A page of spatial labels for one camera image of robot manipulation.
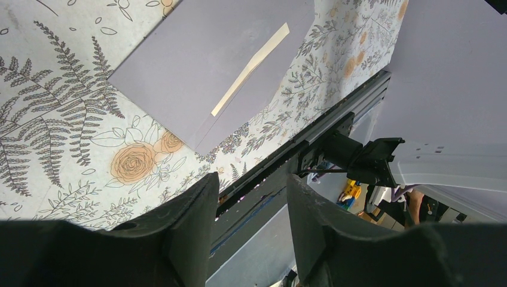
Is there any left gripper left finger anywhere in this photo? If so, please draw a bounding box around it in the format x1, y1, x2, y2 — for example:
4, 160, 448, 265
1, 173, 219, 286

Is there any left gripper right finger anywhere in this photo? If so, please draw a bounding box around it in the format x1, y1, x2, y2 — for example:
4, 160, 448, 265
286, 175, 506, 286

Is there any grey lavender envelope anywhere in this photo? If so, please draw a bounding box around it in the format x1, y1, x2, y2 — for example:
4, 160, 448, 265
108, 1, 315, 155

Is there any beige lined letter paper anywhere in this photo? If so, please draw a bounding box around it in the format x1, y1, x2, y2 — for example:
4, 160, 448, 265
211, 23, 290, 117

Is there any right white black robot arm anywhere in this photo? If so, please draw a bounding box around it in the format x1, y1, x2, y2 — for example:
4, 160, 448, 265
300, 132, 506, 222

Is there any floral patterned table mat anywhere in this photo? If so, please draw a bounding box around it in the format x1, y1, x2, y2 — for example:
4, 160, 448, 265
1, 1, 408, 230

